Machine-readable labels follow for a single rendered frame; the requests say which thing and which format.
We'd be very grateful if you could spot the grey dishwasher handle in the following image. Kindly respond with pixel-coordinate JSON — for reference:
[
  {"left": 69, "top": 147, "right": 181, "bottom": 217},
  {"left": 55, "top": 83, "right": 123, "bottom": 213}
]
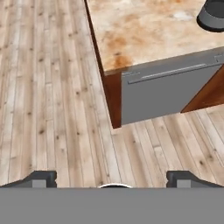
[{"left": 127, "top": 63, "right": 207, "bottom": 86}]

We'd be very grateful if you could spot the dark grey round pot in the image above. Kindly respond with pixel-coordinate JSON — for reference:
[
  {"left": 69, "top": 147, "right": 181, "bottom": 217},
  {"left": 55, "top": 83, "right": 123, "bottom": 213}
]
[{"left": 196, "top": 0, "right": 224, "bottom": 33}]

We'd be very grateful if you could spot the brown wooden cabinet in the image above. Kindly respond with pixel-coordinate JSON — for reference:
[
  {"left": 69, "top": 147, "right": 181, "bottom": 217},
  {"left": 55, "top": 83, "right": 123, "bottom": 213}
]
[{"left": 83, "top": 0, "right": 224, "bottom": 130}]

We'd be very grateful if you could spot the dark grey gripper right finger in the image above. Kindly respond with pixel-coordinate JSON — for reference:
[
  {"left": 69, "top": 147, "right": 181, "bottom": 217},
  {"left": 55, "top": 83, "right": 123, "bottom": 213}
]
[{"left": 165, "top": 170, "right": 224, "bottom": 189}]

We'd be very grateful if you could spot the grey dishwasher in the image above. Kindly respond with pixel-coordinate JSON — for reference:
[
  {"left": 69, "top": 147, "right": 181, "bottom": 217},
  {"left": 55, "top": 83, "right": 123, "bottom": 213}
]
[{"left": 120, "top": 46, "right": 224, "bottom": 126}]

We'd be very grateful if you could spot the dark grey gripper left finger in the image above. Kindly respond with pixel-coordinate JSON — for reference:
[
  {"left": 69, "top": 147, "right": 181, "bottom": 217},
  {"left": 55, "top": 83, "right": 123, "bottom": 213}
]
[{"left": 0, "top": 170, "right": 58, "bottom": 189}]

